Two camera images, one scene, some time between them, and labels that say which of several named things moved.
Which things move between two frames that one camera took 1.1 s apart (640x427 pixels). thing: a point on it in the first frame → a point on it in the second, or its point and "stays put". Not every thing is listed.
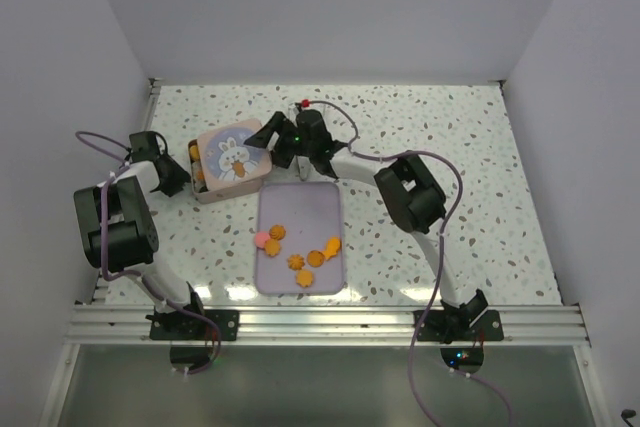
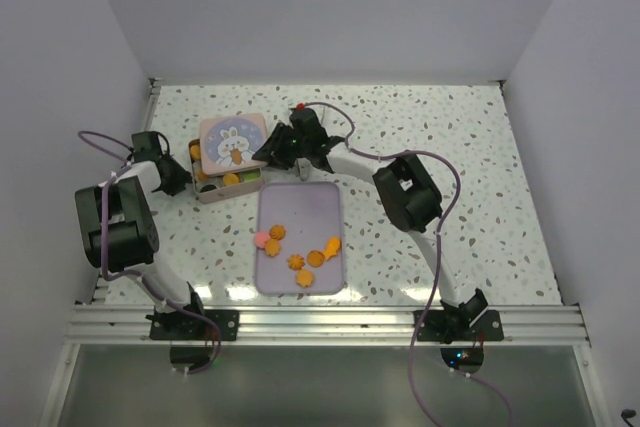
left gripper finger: [176, 169] stays put
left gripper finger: [172, 185] stays put
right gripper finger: [261, 137] → [270, 148]
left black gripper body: [163, 158] stays put
